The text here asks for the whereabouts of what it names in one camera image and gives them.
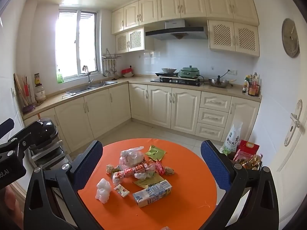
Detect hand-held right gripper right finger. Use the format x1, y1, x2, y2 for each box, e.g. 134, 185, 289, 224
200, 140, 280, 230

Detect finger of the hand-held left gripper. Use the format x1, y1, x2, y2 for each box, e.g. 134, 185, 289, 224
0, 118, 15, 138
0, 121, 48, 160

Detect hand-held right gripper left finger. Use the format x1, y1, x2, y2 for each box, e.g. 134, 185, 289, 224
24, 140, 103, 230

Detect white tissue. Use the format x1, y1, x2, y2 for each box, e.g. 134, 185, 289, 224
96, 178, 112, 204

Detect small candy wrapper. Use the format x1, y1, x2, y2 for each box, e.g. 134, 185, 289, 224
114, 184, 130, 197

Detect red striped sausage wrapper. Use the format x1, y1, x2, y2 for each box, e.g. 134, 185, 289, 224
112, 160, 156, 182

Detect small red packet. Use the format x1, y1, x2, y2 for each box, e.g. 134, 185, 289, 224
155, 160, 165, 175

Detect yellow-green packet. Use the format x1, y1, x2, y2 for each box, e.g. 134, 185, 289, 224
133, 172, 166, 189

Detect milk carton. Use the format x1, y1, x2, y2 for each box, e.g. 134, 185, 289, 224
133, 180, 172, 208

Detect white rice bag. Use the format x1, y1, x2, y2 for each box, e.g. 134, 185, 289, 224
220, 120, 243, 155

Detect cream cabinet drawer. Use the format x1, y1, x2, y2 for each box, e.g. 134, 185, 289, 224
198, 108, 229, 128
195, 122, 226, 141
200, 91, 232, 113

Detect large cooking oil bottle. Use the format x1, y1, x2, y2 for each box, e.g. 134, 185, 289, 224
240, 154, 263, 170

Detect red rice bag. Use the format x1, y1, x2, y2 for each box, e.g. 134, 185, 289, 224
234, 140, 260, 161

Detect chopstick holder with utensils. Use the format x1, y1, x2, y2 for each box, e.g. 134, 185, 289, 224
13, 73, 36, 114

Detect round orange table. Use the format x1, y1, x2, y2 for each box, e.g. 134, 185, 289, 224
77, 138, 217, 230

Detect clear plastic bag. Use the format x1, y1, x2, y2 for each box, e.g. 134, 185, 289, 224
119, 146, 145, 171

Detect large glass jar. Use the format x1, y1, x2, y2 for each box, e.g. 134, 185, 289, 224
34, 73, 46, 103

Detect green snack packet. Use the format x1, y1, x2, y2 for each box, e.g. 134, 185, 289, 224
145, 145, 167, 161

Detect white panel door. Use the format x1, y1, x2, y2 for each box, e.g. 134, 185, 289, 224
264, 86, 307, 230

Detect steel kitchen sink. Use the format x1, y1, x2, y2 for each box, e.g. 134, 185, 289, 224
65, 81, 118, 95

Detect cream lower kitchen cabinets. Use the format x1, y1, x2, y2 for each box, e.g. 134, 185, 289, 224
23, 77, 262, 154

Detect steel wok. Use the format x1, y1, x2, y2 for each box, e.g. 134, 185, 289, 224
208, 75, 237, 88

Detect group of condiment bottles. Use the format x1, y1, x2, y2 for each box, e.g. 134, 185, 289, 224
242, 72, 261, 97

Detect black cooktop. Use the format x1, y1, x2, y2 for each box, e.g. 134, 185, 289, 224
150, 78, 202, 87

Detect green electric cooking pot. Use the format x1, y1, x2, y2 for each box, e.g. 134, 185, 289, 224
180, 65, 200, 79

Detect kitchen window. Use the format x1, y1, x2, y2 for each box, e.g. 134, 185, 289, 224
56, 10, 100, 82

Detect hanging utensil rack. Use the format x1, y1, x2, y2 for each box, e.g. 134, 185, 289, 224
102, 48, 121, 78

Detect cream lattice door cabinet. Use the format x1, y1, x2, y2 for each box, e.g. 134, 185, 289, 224
207, 20, 260, 58
115, 27, 154, 54

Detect steel range hood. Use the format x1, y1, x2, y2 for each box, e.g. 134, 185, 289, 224
144, 19, 209, 41

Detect row of cream upper cabinets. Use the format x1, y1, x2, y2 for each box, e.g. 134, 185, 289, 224
111, 0, 260, 35

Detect round wall clock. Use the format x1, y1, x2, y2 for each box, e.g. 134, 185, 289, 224
282, 18, 300, 58

